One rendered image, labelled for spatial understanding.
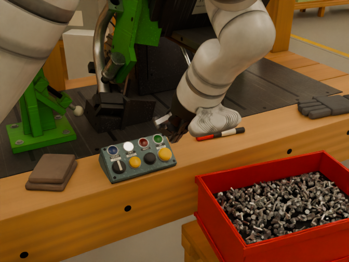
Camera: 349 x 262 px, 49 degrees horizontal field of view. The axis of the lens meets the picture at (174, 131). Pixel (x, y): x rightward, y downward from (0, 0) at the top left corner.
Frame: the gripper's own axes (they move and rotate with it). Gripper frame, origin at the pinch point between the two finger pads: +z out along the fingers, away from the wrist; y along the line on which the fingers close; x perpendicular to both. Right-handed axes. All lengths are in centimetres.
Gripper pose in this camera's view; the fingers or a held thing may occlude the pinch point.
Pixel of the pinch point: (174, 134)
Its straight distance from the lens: 75.7
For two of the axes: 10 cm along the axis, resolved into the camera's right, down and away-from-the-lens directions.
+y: -8.9, 2.2, -4.1
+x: 3.8, 8.5, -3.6
